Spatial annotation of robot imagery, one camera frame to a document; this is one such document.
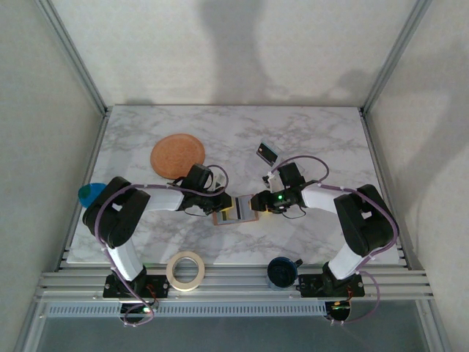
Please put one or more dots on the white pink credit card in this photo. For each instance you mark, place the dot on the white pink credit card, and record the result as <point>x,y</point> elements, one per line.
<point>244,209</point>

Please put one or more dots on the dark green credit card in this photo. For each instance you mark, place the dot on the dark green credit card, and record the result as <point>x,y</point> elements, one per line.
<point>266,153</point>

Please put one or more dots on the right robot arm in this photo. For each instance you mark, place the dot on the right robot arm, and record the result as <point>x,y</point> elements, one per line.
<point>366,223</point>

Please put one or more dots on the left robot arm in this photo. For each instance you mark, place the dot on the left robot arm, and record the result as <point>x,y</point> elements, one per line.
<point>117,220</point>

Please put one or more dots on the round cork mat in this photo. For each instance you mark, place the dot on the round cork mat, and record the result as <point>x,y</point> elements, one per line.
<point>178,157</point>

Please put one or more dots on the dark blue mug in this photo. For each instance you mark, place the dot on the dark blue mug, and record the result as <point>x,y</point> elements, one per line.
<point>281,273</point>

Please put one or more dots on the beige masking tape roll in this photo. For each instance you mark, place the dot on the beige masking tape roll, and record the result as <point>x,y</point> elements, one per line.
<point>171,278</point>

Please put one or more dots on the blue green plastic cup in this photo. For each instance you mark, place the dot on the blue green plastic cup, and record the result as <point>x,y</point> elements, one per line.
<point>89,193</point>

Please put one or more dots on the black controller board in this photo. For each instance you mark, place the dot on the black controller board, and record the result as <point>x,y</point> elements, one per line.
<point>141,309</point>
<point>339,309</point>

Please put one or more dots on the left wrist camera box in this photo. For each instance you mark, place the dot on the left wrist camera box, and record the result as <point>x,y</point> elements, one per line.
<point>220,182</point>

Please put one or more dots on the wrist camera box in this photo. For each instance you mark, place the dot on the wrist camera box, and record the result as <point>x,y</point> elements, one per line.
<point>270,180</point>
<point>220,182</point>

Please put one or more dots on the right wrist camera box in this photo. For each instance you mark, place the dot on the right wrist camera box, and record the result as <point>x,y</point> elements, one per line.
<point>270,180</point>

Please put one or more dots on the aluminium frame rail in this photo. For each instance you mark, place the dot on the aluminium frame rail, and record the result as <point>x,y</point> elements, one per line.
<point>234,284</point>

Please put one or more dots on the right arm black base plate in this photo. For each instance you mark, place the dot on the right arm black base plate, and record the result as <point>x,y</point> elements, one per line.
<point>309,286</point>

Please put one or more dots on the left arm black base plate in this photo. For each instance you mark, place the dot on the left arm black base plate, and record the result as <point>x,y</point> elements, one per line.
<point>157,284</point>

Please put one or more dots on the aluminium side rail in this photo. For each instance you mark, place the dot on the aluminium side rail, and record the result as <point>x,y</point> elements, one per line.
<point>94,154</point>
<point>373,146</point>

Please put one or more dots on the aluminium frame post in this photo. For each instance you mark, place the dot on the aluminium frame post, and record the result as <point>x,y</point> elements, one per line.
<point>397,55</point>
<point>73,55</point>

